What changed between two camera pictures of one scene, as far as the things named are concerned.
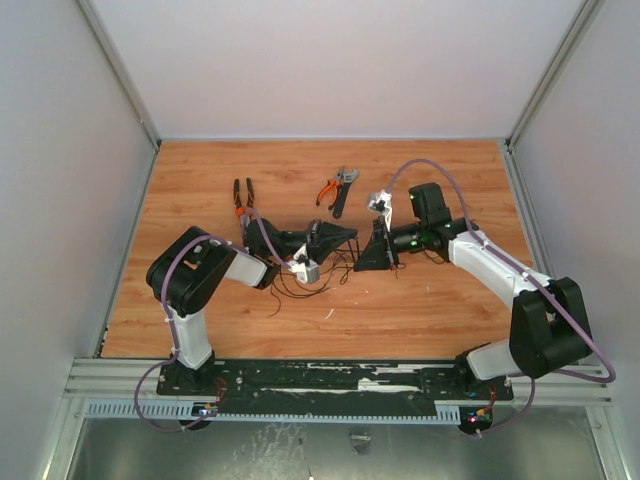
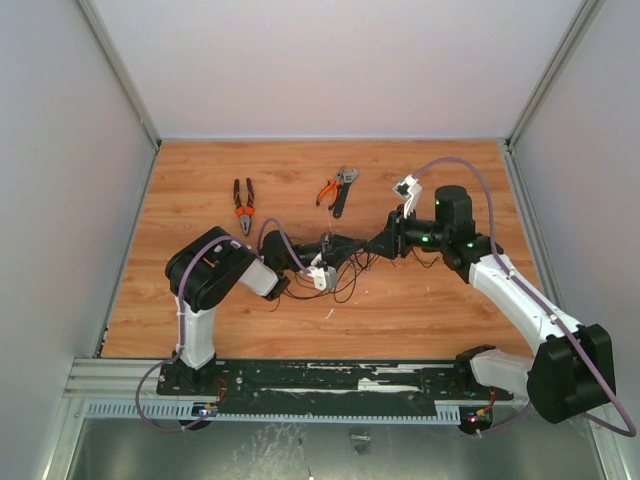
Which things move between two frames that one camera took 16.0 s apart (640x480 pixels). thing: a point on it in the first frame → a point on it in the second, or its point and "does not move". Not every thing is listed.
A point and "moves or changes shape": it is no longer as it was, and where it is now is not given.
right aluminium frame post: [554, 71] does not move
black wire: [341, 265] moves or changes shape
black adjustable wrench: [347, 178] does not move
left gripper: [324, 238] → [335, 249]
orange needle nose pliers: [338, 177] does not move
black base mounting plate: [331, 382] does not move
